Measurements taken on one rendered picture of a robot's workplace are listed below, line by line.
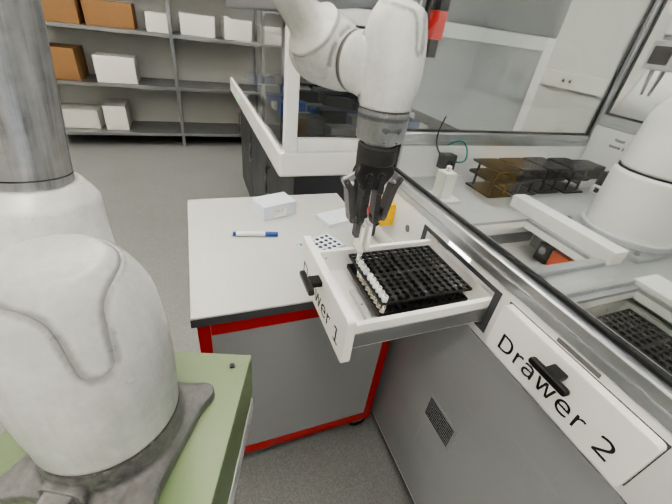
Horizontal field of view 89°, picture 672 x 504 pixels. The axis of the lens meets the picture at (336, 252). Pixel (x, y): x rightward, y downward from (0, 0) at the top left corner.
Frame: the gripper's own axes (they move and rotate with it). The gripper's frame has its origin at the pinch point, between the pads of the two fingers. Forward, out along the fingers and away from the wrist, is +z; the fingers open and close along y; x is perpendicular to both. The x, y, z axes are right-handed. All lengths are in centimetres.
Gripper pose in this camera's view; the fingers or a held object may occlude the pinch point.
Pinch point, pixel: (362, 235)
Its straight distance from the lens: 74.8
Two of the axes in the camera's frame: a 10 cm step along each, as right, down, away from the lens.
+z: -1.0, 8.3, 5.4
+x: -3.4, -5.4, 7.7
